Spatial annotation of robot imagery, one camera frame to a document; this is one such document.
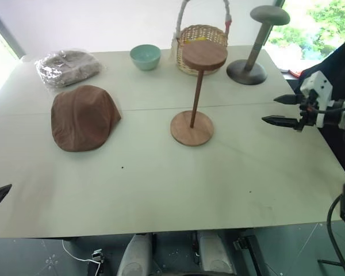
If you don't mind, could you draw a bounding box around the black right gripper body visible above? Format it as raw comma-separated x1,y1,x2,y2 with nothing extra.
296,90,319,133

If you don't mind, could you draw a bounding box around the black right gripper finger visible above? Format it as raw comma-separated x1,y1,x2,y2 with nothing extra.
274,94,302,105
261,115,301,131

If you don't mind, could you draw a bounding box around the brown cap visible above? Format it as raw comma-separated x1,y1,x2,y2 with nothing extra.
51,85,122,153

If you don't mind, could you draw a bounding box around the grey hat stand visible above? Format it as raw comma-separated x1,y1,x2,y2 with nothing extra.
226,5,291,86

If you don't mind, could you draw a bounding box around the brown wooden hat stand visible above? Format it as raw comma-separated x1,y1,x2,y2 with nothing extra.
170,42,228,147

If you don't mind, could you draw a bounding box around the grey hat in plastic bag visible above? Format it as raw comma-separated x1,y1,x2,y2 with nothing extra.
34,49,104,89

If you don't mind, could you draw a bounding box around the red flat object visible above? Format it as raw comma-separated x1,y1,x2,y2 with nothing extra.
279,68,303,78

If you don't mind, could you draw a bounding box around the black cloth curtain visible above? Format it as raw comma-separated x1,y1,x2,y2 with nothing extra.
284,34,345,173

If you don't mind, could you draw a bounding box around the yellow item in basket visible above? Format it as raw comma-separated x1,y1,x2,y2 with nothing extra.
183,36,208,44

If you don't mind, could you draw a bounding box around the grey rounded robot leg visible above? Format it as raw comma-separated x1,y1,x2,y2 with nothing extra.
196,231,238,276
116,233,154,276

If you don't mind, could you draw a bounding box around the teal bowl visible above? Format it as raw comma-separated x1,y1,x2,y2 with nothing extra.
129,44,162,71

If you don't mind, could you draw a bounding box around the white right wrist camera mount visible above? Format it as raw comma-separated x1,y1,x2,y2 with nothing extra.
300,71,334,128

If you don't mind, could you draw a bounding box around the white thin floor cable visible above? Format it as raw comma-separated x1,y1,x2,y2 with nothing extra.
62,239,102,276

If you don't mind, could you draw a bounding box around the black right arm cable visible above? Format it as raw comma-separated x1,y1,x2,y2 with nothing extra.
303,106,345,276

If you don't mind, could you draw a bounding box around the wicker basket with wrapped handle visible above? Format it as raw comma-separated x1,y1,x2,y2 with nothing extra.
170,0,233,77

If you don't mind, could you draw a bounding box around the black table frame bracket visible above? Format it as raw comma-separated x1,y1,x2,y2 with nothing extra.
233,234,262,276

